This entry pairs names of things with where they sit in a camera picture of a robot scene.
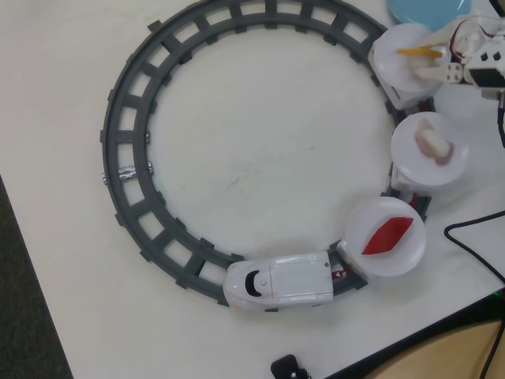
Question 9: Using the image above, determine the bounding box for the black camera cable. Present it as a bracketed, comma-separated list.
[496, 89, 505, 149]

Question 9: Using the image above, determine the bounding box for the thick black cable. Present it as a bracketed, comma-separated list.
[443, 211, 505, 285]

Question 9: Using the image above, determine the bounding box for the light blue dish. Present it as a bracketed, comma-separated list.
[385, 0, 474, 32]

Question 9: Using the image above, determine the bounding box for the white plate with pink piece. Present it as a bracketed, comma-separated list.
[388, 111, 471, 199]

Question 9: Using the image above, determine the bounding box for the small black device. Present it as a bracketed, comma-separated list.
[269, 354, 313, 379]

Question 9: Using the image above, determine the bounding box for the white Shinkansen toy locomotive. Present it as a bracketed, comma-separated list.
[223, 251, 335, 312]

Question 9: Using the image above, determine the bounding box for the white squid sushi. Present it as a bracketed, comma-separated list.
[413, 119, 455, 166]

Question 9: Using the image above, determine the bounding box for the grey circular toy rail track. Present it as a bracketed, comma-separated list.
[98, 0, 438, 308]

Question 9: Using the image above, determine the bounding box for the white plate with red piece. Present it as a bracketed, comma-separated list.
[335, 196, 428, 283]

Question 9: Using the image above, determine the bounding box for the red tuna sushi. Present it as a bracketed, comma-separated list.
[361, 216, 415, 257]

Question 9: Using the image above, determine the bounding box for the thin black cable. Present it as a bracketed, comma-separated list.
[477, 323, 505, 379]

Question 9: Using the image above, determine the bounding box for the yellow egg sushi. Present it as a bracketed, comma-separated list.
[395, 45, 446, 71]

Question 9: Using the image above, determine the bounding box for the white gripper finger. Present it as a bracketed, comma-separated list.
[422, 30, 455, 46]
[417, 66, 451, 81]

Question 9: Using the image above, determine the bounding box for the light wooden desk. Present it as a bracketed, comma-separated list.
[327, 314, 505, 379]

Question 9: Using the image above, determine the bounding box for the white plate with yellow piece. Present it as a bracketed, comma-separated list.
[372, 22, 453, 112]

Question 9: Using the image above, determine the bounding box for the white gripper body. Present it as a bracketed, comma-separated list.
[445, 17, 505, 102]

